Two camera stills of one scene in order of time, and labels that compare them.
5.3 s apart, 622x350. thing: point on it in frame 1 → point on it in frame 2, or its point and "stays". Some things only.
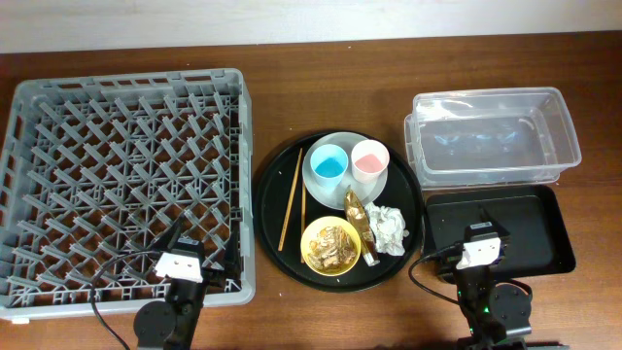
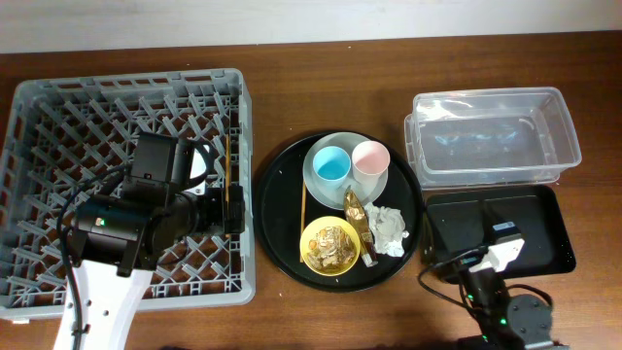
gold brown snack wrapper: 361,222 stays
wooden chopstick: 291,199 → 227,168
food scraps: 332,250 stays
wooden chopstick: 302,215 stays
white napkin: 389,228 stays
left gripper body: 214,274 → 234,209
